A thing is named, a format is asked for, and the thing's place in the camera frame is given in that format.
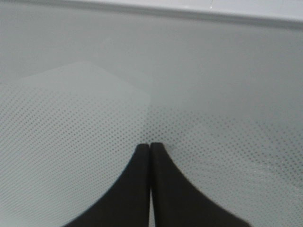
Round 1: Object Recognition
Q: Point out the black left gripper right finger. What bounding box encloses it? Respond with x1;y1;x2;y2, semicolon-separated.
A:
150;143;245;227

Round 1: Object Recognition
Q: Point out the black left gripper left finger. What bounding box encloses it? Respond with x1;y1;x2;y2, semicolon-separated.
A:
66;144;150;227

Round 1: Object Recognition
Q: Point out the white microwave door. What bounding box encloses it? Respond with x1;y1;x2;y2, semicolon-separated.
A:
0;0;303;227

